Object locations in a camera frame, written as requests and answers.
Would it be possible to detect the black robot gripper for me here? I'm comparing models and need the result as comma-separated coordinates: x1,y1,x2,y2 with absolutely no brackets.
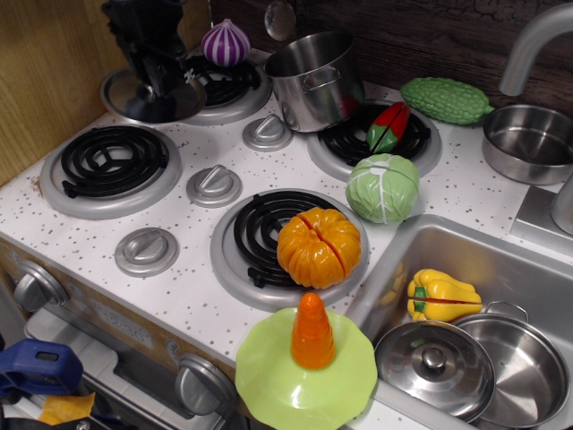
101,0,201,101

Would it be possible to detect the small steel pot lid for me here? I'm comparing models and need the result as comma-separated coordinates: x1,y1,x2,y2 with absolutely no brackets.
100,68,206,124

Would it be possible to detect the front left stove burner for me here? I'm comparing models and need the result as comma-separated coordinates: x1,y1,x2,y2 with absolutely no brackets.
39,125,182,219

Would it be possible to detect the back right stove burner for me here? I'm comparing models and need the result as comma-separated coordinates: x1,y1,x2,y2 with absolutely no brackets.
307,100,442,182

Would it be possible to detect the front right stove burner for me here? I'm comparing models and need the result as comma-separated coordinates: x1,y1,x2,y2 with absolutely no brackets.
210,189,369,312

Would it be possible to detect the large steel lid in sink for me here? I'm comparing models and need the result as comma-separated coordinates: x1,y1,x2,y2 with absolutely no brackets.
375,321,495,422

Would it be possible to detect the purple striped toy onion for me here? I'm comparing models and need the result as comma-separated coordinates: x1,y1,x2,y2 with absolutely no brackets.
201,18,252,67

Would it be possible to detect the silver top knob back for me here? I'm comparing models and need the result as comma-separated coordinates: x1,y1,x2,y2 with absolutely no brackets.
242,114,294,152

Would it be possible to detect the silver knob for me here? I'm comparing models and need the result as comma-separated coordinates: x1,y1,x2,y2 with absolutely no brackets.
186,165,243,208
242,114,294,152
115,228,180,278
13,260,69,313
175,353,237,417

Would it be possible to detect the silver top knob middle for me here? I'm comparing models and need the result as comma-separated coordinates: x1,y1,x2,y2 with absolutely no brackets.
186,165,243,208

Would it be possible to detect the hanging steel spoon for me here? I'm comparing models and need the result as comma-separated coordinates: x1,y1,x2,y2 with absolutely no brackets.
264,0,296,41

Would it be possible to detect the tall steel pot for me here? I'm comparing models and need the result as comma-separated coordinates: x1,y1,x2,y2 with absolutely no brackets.
263,30,365,133

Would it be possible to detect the silver top knob front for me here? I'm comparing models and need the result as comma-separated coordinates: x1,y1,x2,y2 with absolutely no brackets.
115,228,180,278

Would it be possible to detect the red toy chili pepper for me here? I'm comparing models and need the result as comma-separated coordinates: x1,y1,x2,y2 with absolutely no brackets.
366,102,410,153

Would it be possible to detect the orange toy pumpkin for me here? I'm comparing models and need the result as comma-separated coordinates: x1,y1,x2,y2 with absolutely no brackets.
277,207,362,289

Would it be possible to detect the silver front knob left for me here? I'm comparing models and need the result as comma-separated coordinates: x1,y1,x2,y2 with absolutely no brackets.
13,260,69,313

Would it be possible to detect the green toy cabbage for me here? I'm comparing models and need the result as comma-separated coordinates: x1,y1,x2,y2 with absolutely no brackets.
346,153,420,225

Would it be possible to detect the green toy bitter gourd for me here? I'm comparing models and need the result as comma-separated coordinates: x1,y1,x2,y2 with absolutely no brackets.
400,77,494,125

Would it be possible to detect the orange toy carrot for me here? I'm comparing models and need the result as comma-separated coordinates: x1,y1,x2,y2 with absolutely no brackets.
290,293,336,370

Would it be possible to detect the silver front knob right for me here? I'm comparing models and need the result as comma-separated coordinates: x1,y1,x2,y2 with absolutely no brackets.
175,353,237,417

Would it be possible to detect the blue clamp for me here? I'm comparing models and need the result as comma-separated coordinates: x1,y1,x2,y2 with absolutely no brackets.
1,339,83,396

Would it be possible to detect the light green plastic plate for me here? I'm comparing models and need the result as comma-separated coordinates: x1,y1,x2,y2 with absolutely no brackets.
235,307,378,429

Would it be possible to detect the yellow toy bell pepper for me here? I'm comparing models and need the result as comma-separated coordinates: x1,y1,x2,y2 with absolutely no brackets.
406,269,483,323

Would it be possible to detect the yellow cloth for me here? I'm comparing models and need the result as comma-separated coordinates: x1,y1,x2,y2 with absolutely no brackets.
38,393,95,426

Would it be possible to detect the small steel saucepan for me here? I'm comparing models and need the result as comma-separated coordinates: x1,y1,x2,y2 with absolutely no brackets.
483,104,572,185

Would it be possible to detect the steel sink basin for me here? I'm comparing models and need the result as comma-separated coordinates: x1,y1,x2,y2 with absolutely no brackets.
346,213,573,430

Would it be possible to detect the silver faucet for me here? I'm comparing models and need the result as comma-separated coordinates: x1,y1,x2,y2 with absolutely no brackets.
499,3,572,236

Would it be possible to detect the steel pan in sink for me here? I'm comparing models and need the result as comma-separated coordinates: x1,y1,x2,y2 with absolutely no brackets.
454,301,570,429

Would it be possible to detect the oven door handle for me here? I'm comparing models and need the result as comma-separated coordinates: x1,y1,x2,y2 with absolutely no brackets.
24,310,225,430

